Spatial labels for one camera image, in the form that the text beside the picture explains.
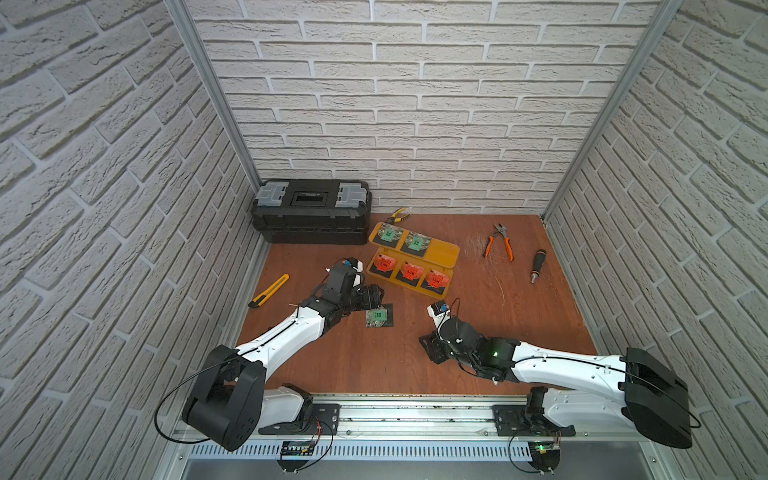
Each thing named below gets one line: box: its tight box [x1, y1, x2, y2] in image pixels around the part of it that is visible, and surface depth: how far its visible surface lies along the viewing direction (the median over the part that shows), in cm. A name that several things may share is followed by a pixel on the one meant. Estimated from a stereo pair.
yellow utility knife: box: [248, 273, 290, 308], surface depth 98 cm
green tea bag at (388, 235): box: [373, 223, 404, 248], surface depth 97 cm
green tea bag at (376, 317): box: [365, 305, 388, 328], surface depth 93 cm
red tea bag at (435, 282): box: [420, 269, 450, 295], surface depth 102 cm
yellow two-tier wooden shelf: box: [366, 222, 461, 300], surface depth 97 cm
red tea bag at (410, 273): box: [395, 261, 425, 287], surface depth 102 cm
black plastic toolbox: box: [252, 179, 373, 245], surface depth 102 cm
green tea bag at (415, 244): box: [400, 232, 432, 257], surface depth 94 cm
